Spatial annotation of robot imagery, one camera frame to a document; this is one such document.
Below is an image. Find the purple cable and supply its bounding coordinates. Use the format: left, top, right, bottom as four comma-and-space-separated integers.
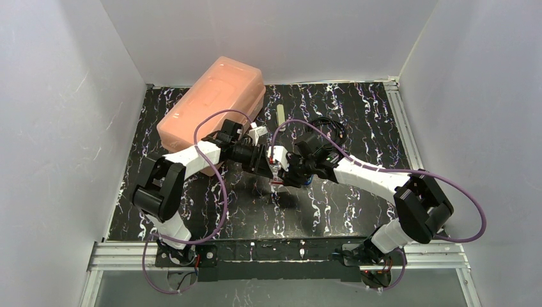
270, 118, 488, 293
141, 109, 255, 295

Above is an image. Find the blue stapler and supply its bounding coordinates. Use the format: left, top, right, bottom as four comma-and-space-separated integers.
303, 175, 314, 186

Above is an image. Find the red white staple box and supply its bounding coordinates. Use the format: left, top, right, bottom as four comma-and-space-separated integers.
270, 164, 284, 185

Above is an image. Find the beige small stapler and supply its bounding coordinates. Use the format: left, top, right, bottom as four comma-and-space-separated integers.
276, 104, 286, 127

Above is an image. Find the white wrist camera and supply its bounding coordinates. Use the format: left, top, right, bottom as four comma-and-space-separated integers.
268, 145, 289, 170
248, 122, 268, 145

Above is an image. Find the aluminium frame rail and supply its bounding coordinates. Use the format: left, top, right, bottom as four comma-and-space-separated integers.
385, 76, 450, 238
88, 239, 470, 271

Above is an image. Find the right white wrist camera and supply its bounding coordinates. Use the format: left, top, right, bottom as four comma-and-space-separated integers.
268, 145, 289, 170

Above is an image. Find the aluminium frame rail right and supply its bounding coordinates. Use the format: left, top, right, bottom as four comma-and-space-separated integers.
385, 76, 450, 238

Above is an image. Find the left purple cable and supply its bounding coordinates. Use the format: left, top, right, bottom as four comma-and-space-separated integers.
141, 109, 255, 295

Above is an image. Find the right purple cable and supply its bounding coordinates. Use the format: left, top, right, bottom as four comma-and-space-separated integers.
270, 118, 488, 293

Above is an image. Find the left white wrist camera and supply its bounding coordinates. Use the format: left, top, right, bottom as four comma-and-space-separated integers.
248, 122, 268, 145

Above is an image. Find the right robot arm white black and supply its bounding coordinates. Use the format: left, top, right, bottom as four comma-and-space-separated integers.
268, 134, 454, 261

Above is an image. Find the pink plastic storage box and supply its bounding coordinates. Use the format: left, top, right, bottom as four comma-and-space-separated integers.
157, 56, 266, 154

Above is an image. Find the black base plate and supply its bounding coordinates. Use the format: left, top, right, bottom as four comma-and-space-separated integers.
154, 237, 407, 287

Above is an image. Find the aluminium frame rail front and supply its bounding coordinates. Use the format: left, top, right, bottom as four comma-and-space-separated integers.
88, 239, 470, 271

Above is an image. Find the coiled black cable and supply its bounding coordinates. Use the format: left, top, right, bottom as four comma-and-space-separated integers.
308, 116, 348, 147

